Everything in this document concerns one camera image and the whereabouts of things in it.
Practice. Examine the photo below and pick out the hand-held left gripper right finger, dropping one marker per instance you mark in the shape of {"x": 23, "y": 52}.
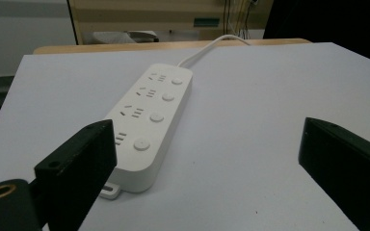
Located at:
{"x": 350, "y": 166}

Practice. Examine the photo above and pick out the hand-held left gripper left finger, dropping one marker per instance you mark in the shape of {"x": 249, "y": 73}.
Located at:
{"x": 77, "y": 166}

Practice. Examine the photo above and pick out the white power strip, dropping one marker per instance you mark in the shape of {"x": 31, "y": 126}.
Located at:
{"x": 155, "y": 128}

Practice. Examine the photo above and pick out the grey cloth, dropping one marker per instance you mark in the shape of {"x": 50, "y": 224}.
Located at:
{"x": 115, "y": 37}

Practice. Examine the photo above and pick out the beige cabinet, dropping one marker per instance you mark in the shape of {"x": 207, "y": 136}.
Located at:
{"x": 147, "y": 19}

